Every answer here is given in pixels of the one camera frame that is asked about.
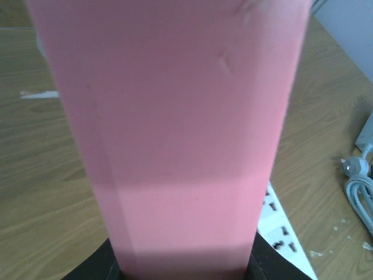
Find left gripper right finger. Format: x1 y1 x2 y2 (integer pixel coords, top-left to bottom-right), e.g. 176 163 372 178
244 235 311 280

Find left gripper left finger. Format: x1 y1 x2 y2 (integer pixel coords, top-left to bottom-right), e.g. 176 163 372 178
62 239 121 280

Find white power strip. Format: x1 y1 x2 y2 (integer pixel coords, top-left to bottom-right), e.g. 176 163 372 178
258 183 318 279

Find light blue cable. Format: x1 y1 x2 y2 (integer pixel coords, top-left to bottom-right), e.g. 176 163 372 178
339 142 373 239

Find pink triangular power socket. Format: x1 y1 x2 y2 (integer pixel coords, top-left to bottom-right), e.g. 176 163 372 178
26 1 311 279

